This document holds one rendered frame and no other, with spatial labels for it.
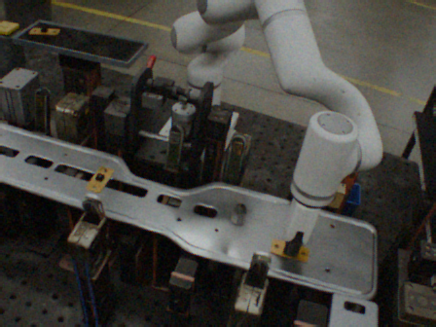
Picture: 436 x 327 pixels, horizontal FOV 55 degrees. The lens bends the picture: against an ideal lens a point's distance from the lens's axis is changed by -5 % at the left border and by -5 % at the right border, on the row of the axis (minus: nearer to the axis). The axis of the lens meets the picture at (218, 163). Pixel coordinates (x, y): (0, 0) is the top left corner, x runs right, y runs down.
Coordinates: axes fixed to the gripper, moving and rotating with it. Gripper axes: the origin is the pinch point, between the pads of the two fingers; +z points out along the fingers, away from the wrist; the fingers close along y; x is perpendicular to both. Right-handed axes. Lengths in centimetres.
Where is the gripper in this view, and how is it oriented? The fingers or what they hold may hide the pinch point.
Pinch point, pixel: (292, 243)
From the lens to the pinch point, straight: 94.8
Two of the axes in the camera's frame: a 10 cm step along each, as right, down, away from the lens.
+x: 9.6, 2.6, -1.3
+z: -1.1, 7.4, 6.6
